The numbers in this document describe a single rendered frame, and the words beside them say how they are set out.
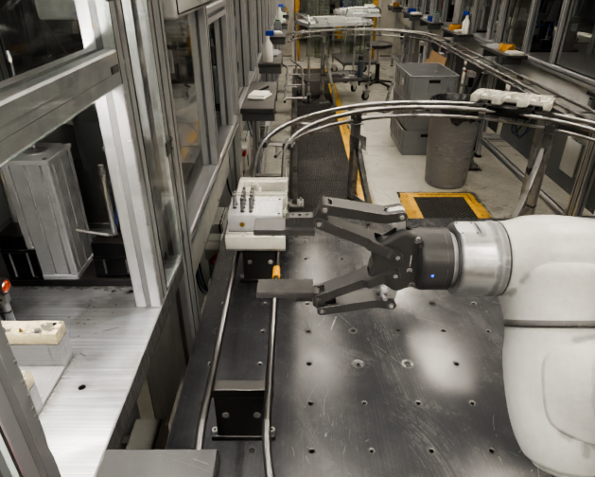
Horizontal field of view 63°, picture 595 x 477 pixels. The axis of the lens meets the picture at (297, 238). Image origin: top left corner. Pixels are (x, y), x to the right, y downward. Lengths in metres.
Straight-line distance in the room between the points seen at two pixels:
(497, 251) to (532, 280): 0.05
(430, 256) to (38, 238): 0.68
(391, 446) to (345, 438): 0.08
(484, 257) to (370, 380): 0.54
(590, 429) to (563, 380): 0.05
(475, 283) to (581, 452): 0.20
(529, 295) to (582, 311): 0.05
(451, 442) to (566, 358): 0.44
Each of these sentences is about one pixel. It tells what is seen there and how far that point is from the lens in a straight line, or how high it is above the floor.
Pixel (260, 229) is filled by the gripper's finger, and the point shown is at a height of 1.17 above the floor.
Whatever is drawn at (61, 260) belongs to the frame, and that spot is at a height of 0.97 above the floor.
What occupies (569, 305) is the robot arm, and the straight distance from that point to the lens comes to 0.60.
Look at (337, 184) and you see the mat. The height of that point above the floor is 0.01.
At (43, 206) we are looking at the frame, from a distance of 0.93.
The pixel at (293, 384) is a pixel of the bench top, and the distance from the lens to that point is 1.04.
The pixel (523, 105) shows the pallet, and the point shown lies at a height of 0.86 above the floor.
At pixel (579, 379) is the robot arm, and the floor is 1.06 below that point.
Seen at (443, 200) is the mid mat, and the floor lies 0.01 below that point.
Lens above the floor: 1.43
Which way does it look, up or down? 29 degrees down
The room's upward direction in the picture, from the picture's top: straight up
